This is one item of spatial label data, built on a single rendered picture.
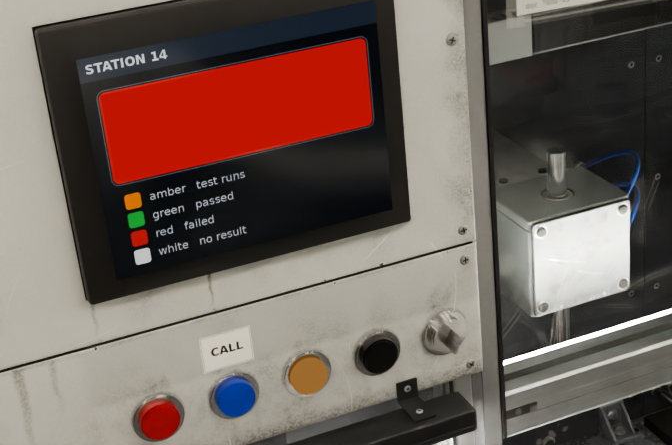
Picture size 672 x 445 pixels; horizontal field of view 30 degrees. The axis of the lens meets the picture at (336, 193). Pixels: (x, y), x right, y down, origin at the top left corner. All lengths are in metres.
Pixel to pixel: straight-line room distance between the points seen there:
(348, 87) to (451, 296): 0.22
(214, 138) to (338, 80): 0.10
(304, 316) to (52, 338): 0.19
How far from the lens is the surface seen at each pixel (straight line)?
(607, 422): 1.78
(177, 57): 0.84
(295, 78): 0.87
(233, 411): 0.97
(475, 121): 0.98
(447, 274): 1.01
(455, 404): 1.03
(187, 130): 0.86
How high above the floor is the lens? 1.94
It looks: 24 degrees down
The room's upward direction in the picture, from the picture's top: 6 degrees counter-clockwise
